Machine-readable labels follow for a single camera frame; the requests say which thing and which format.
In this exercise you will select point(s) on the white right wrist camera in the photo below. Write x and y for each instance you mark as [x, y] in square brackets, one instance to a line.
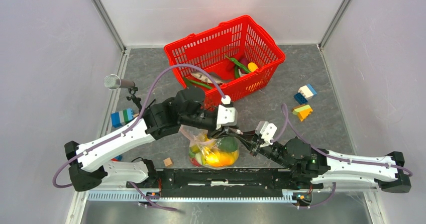
[266, 132]

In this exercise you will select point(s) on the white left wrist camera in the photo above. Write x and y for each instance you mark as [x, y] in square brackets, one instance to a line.
[227, 115]

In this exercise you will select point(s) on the red plastic basket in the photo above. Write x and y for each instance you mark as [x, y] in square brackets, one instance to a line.
[239, 38]

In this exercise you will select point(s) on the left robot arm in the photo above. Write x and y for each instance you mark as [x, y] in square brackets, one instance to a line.
[91, 164]

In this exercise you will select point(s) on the green toy avocado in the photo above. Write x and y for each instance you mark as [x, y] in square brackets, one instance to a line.
[228, 144]

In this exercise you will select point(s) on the grey toy fish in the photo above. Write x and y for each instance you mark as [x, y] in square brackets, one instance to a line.
[213, 76]

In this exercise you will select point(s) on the red blue toy block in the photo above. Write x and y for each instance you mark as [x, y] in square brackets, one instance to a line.
[117, 158]

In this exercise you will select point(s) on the clear zip top bag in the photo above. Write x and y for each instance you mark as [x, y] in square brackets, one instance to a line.
[200, 145]

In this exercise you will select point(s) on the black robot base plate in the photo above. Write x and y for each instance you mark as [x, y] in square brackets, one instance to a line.
[232, 182]

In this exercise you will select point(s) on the dark blue toy block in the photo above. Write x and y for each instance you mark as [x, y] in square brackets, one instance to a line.
[300, 98]

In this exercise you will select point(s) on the long green toy chili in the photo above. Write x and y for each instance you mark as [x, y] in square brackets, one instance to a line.
[200, 84]

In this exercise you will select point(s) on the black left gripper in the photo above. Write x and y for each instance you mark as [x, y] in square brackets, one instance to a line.
[221, 131]

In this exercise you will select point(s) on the yellow toy lemon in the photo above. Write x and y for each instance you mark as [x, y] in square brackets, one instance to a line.
[252, 66]

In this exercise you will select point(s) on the blue green white block stack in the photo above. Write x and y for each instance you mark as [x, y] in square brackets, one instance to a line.
[120, 118]

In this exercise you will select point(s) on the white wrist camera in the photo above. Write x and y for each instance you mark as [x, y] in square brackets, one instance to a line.
[266, 132]
[227, 115]

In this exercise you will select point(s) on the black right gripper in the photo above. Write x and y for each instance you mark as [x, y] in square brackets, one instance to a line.
[255, 148]

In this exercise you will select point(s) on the small wooden cube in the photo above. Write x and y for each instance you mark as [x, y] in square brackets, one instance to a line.
[168, 162]

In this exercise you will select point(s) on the orange yellow toy mango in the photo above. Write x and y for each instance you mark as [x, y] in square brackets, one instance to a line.
[221, 159]

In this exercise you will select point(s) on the white blue toy block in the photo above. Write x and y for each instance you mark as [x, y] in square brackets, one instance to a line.
[307, 91]

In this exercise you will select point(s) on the dark green toy cucumber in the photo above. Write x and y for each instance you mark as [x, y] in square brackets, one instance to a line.
[187, 83]

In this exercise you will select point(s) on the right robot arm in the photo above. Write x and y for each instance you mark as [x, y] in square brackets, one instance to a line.
[319, 167]

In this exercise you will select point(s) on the silver mesh microphone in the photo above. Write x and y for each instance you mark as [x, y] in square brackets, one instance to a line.
[114, 82]

